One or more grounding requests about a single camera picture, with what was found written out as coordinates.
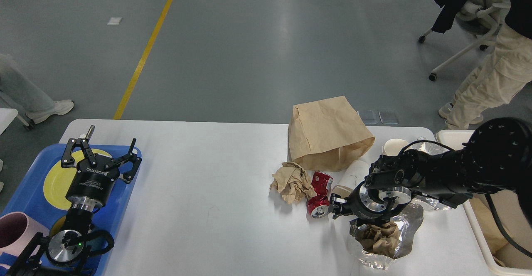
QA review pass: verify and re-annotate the pink ribbed mug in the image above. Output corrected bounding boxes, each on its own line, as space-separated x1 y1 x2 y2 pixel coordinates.
0 212 49 276

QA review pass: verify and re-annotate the aluminium foil sheet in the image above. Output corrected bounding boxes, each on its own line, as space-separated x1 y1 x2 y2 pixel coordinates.
347 204 424 270

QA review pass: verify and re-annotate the passer-by white shoe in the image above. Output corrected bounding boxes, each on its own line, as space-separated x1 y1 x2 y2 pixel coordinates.
0 54 75 125

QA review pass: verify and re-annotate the white cart leg with caster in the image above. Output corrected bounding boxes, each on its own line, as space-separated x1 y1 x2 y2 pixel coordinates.
0 96 35 131

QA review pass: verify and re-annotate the beige plastic bin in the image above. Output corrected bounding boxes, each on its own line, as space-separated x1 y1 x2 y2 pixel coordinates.
435 129 532 276

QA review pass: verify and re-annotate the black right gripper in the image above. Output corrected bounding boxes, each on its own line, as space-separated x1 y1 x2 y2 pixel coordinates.
328 182 412 227

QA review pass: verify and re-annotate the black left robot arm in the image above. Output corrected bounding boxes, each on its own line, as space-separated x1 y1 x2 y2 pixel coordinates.
1 126 141 276

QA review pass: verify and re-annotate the dark green mug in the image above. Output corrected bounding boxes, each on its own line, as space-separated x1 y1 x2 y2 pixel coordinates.
49 214 106 260

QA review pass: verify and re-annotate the white wheeled chair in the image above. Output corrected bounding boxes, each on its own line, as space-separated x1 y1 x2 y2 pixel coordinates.
418 0 510 81

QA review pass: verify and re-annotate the small white side table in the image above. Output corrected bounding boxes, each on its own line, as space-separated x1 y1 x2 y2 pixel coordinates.
0 108 18 135

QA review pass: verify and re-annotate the yellow plastic plate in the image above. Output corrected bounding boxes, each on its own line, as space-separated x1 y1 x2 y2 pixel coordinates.
43 148 113 211

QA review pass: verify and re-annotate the clear floor plate left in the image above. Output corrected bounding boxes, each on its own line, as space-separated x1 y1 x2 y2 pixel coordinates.
357 111 378 125

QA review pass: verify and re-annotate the white paper cup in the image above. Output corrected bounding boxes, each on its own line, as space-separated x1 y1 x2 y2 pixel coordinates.
382 138 409 156
331 159 370 199

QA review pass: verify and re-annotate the clear floor plate right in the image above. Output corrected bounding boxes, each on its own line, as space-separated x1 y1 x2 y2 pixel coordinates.
378 111 399 125

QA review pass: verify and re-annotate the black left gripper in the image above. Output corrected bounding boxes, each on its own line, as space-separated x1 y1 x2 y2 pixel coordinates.
60 126 142 210

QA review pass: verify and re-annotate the brown paper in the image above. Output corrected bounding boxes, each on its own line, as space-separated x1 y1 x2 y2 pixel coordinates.
355 222 400 258

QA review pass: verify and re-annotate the clear floor plate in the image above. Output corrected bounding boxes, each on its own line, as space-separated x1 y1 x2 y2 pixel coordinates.
378 111 399 125
357 111 378 125

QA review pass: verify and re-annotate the crumpled brown paper ball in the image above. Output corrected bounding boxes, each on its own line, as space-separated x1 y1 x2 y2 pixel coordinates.
269 162 317 204

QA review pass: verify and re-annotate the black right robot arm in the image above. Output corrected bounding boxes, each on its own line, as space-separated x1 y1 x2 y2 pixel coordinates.
328 117 532 256

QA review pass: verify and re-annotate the white paper cup upright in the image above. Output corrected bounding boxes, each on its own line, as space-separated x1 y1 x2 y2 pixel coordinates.
382 138 409 156

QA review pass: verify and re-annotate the crushed red soda can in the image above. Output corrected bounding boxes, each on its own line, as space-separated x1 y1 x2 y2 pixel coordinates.
306 171 334 219

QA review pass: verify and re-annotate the crushed clear plastic bottle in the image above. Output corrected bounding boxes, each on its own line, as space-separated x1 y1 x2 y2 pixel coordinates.
407 141 451 211

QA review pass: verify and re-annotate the brown paper bag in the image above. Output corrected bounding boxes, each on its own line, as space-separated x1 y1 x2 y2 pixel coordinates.
288 96 375 172
470 197 508 268

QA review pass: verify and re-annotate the person in beige trousers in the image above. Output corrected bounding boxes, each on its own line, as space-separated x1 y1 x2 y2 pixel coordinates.
438 0 532 130

